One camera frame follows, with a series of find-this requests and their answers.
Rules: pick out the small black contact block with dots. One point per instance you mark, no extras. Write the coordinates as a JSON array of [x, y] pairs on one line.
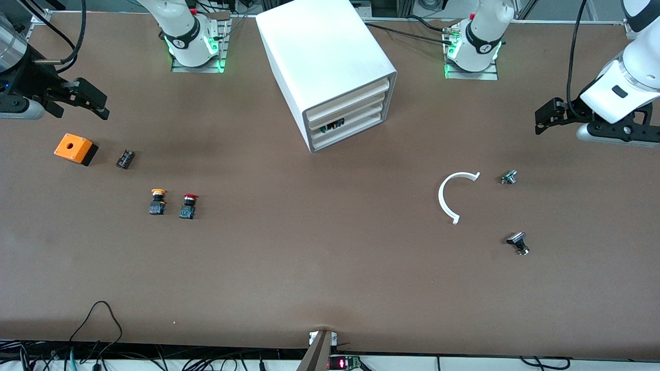
[[125, 159]]

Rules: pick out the black square push button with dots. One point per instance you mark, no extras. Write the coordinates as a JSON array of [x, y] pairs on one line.
[[517, 240]]

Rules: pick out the white curved plastic arc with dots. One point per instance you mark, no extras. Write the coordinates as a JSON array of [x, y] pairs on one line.
[[441, 198]]

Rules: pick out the red LED display module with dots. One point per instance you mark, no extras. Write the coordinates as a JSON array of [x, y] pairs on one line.
[[343, 363]]

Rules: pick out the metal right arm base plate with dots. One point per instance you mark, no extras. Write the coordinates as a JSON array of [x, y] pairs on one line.
[[224, 51]]

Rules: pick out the white drawer cabinet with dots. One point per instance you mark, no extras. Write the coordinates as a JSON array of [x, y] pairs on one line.
[[319, 46]]

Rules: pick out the grey metal camera bracket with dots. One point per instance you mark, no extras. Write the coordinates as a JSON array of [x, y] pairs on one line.
[[319, 355]]

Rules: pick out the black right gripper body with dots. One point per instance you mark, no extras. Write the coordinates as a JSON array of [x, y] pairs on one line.
[[28, 81]]

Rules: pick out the small metal selector switch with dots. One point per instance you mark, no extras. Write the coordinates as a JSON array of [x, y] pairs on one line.
[[509, 177]]

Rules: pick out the yellow push button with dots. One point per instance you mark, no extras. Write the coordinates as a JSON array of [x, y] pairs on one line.
[[157, 206]]

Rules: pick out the red push button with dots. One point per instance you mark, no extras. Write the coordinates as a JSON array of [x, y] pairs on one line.
[[187, 210]]

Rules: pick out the aluminium frame profile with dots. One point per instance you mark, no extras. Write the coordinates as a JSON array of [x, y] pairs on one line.
[[41, 17], [629, 28]]

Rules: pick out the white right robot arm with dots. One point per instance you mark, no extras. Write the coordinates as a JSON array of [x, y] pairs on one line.
[[180, 31]]

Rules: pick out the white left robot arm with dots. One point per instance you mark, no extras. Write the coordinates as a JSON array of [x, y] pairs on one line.
[[479, 36]]

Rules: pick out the white plastic drawer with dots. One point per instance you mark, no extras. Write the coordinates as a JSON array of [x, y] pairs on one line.
[[356, 133], [361, 119], [356, 111], [350, 102]]

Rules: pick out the orange button enclosure box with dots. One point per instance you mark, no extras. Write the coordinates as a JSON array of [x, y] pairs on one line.
[[72, 147]]

